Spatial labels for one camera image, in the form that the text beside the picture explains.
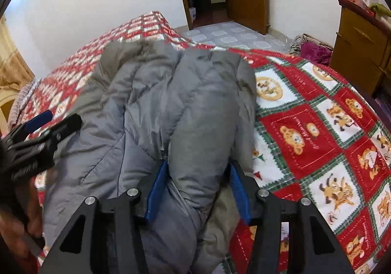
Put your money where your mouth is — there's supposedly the beige patterned cloth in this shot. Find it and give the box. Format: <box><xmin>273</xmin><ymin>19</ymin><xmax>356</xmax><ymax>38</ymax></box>
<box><xmin>289</xmin><ymin>34</ymin><xmax>333</xmax><ymax>54</ymax></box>

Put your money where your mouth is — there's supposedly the wooden cabinet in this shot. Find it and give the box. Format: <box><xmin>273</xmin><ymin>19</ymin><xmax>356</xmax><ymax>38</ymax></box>
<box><xmin>328</xmin><ymin>0</ymin><xmax>391</xmax><ymax>100</ymax></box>

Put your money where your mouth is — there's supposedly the magenta cloth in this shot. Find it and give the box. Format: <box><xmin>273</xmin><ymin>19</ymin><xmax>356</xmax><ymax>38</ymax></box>
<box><xmin>300</xmin><ymin>42</ymin><xmax>333</xmax><ymax>65</ymax></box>

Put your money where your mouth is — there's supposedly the red printed bedspread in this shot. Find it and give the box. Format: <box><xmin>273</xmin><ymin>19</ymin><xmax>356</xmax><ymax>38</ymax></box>
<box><xmin>8</xmin><ymin>11</ymin><xmax>391</xmax><ymax>274</ymax></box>

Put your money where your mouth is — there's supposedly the green cloth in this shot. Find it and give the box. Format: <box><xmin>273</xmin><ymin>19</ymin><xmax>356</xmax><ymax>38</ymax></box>
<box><xmin>368</xmin><ymin>2</ymin><xmax>391</xmax><ymax>18</ymax></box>

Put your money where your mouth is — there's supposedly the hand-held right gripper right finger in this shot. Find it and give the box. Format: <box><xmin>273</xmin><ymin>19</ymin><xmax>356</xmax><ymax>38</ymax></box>
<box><xmin>230</xmin><ymin>161</ymin><xmax>356</xmax><ymax>274</ymax></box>

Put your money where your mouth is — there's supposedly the cream arched headboard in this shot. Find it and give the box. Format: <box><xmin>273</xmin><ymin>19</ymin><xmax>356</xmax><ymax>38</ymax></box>
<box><xmin>0</xmin><ymin>91</ymin><xmax>19</xmax><ymax>137</ymax></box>

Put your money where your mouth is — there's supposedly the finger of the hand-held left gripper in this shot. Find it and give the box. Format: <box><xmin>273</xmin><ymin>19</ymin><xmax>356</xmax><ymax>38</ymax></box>
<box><xmin>29</xmin><ymin>113</ymin><xmax>83</xmax><ymax>152</ymax></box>
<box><xmin>1</xmin><ymin>110</ymin><xmax>53</xmax><ymax>144</ymax></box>

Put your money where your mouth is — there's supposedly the person's left hand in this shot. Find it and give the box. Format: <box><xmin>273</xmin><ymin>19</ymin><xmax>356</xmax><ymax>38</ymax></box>
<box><xmin>0</xmin><ymin>170</ymin><xmax>46</xmax><ymax>259</ymax></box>

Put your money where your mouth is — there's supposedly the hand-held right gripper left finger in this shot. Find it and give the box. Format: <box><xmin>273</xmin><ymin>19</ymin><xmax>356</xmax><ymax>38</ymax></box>
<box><xmin>40</xmin><ymin>160</ymin><xmax>169</xmax><ymax>274</ymax></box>

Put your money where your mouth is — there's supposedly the grey puffer jacket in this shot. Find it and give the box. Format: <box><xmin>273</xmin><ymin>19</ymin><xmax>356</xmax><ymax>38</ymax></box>
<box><xmin>41</xmin><ymin>40</ymin><xmax>258</xmax><ymax>274</ymax></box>

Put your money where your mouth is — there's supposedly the beige patterned curtain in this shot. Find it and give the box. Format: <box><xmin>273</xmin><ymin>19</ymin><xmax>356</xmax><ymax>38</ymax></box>
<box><xmin>0</xmin><ymin>15</ymin><xmax>35</xmax><ymax>89</ymax></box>

